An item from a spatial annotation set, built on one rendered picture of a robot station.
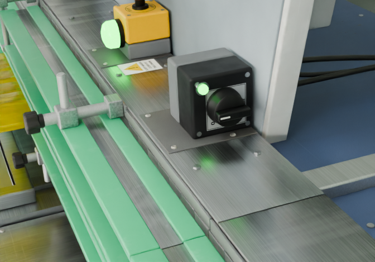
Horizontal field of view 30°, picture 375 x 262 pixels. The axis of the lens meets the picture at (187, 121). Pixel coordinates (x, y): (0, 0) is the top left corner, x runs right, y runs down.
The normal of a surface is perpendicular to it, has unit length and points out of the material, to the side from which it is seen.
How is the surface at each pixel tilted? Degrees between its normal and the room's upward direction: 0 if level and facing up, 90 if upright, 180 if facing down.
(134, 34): 90
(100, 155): 90
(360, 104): 90
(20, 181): 90
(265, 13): 0
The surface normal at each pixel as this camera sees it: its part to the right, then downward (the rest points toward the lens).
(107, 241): -0.04, -0.90
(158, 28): 0.37, 0.40
